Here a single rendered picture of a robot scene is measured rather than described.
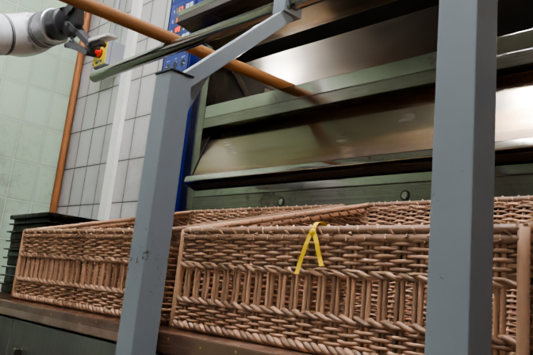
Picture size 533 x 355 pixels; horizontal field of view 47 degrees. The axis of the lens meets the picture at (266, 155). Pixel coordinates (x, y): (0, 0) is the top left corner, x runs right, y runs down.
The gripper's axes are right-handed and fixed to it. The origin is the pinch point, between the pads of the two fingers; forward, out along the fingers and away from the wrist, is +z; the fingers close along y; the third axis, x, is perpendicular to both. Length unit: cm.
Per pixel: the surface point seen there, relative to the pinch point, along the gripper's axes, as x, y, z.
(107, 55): -55, -14, -72
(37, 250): 9, 54, -12
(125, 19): 1.9, 5.0, 7.7
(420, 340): 24, 61, 82
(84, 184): -57, 33, -86
